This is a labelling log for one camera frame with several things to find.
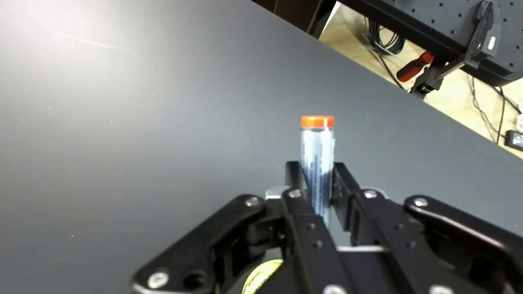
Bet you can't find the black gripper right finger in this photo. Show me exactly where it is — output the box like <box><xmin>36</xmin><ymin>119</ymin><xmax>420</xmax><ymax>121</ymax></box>
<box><xmin>331</xmin><ymin>160</ymin><xmax>523</xmax><ymax>294</ymax></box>

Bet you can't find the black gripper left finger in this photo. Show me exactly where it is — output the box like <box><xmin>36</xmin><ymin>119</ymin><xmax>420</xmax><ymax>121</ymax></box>
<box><xmin>129</xmin><ymin>160</ymin><xmax>351</xmax><ymax>294</ymax></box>

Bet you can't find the marker with orange caps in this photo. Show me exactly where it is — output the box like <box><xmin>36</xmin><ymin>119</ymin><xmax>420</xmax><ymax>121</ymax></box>
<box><xmin>297</xmin><ymin>114</ymin><xmax>336</xmax><ymax>226</ymax></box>

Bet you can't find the black power adapter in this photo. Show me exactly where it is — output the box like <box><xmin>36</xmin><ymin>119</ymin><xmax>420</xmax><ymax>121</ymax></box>
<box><xmin>503</xmin><ymin>129</ymin><xmax>523</xmax><ymax>150</ymax></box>

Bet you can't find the black perforated breadboard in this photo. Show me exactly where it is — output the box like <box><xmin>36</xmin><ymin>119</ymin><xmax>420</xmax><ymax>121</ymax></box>
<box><xmin>336</xmin><ymin>0</ymin><xmax>523</xmax><ymax>87</ymax></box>

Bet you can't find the dark brown furniture panel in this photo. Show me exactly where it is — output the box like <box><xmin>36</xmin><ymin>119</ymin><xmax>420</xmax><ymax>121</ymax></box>
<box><xmin>250</xmin><ymin>0</ymin><xmax>340</xmax><ymax>39</ymax></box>

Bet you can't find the thin black floor cable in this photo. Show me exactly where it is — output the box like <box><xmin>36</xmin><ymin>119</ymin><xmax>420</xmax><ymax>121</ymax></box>
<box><xmin>465</xmin><ymin>75</ymin><xmax>523</xmax><ymax>147</ymax></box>

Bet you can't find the red handled screwdriver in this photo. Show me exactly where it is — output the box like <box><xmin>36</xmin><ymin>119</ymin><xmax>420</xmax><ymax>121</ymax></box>
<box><xmin>395</xmin><ymin>51</ymin><xmax>438</xmax><ymax>83</ymax></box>

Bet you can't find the black floor cable bundle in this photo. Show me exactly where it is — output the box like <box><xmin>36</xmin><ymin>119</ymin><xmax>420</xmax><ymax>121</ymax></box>
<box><xmin>366</xmin><ymin>16</ymin><xmax>408</xmax><ymax>90</ymax></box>

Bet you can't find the black clamp bracket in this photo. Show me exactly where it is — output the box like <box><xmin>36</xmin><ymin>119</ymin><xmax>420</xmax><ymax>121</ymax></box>
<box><xmin>410</xmin><ymin>0</ymin><xmax>501</xmax><ymax>95</ymax></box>

